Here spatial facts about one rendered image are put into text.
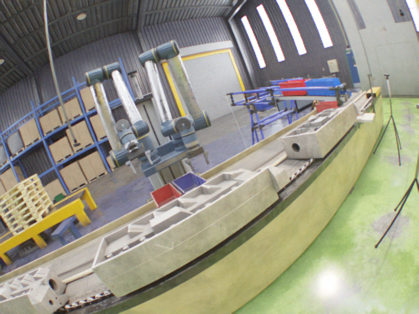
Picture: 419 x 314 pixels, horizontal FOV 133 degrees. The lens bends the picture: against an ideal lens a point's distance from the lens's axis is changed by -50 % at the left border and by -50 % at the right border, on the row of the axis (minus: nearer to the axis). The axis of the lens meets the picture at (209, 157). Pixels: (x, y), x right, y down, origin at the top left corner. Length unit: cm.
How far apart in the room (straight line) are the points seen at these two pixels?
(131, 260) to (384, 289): 165
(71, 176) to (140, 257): 952
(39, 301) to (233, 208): 114
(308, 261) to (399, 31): 734
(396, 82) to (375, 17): 286
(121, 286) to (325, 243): 160
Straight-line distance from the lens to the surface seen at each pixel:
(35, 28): 1105
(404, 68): 762
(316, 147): 138
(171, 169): 240
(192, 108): 190
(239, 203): 87
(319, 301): 153
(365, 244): 184
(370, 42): 775
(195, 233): 82
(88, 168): 988
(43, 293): 119
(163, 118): 150
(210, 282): 105
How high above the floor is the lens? 142
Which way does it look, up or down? 17 degrees down
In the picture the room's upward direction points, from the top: 21 degrees counter-clockwise
